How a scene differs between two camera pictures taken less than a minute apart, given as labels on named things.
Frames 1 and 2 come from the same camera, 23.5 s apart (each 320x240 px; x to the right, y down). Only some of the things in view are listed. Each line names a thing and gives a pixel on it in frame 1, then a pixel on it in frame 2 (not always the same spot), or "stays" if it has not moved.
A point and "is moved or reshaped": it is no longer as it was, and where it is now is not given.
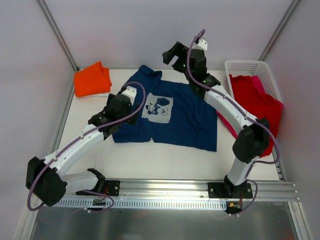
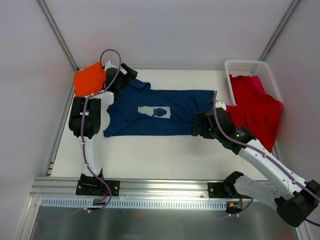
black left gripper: (133, 116) -> (127, 74)
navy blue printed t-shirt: (173, 114) is moved or reshaped
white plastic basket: (237, 68) stays
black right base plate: (228, 190) stays
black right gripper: (176, 51) -> (199, 125)
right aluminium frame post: (278, 30) stays
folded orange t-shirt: (93, 80) stays
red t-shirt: (261, 105) stays
